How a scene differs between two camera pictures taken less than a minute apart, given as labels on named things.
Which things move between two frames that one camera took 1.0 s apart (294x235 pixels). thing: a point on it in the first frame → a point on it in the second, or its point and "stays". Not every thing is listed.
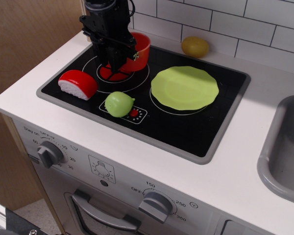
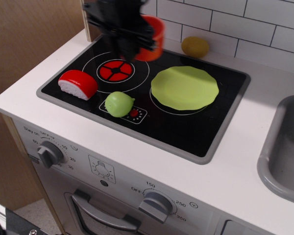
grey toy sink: (281, 166) stays
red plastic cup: (142, 45) → (152, 54)
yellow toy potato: (195, 47) stays
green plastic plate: (184, 88) stays
